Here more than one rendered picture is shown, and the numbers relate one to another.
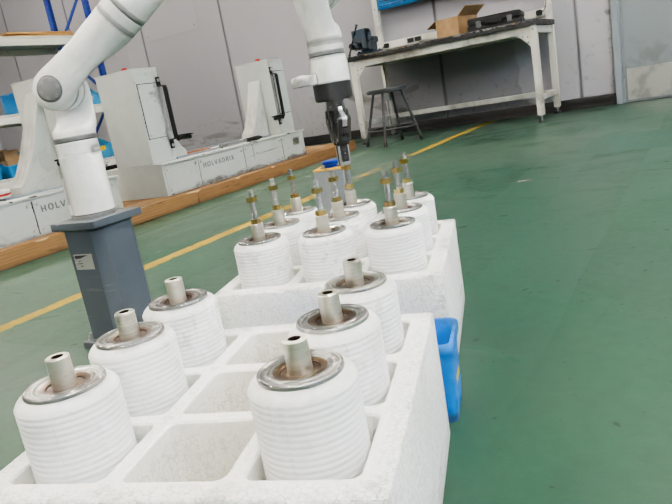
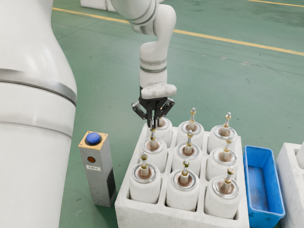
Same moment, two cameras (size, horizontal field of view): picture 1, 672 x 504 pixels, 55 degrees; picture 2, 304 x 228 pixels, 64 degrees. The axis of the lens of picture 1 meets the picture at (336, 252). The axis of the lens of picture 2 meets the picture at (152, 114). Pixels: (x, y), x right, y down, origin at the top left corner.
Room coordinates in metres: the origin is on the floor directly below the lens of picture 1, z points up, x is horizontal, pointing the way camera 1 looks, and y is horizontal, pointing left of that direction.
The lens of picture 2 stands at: (1.34, 0.53, 0.84)
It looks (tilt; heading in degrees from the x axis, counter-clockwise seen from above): 38 degrees down; 267
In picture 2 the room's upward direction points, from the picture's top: straight up
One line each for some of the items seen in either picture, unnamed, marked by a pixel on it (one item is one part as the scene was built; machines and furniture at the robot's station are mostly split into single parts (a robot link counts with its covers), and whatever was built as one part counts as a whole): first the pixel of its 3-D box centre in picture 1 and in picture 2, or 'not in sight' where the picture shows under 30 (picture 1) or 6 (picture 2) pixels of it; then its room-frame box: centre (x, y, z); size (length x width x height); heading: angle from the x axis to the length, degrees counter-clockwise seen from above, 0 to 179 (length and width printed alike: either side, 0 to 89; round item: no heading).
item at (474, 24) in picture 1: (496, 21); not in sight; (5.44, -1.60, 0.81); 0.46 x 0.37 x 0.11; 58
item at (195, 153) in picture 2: (339, 216); (187, 151); (1.19, -0.02, 0.25); 0.08 x 0.08 x 0.01
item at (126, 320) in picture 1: (127, 325); not in sight; (0.69, 0.24, 0.26); 0.02 x 0.02 x 0.03
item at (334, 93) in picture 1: (334, 103); (153, 95); (1.30, -0.05, 0.45); 0.08 x 0.08 x 0.09
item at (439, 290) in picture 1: (353, 297); (183, 181); (1.19, -0.02, 0.09); 0.39 x 0.39 x 0.18; 74
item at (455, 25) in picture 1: (456, 23); not in sight; (5.71, -1.34, 0.87); 0.40 x 0.30 x 0.23; 44
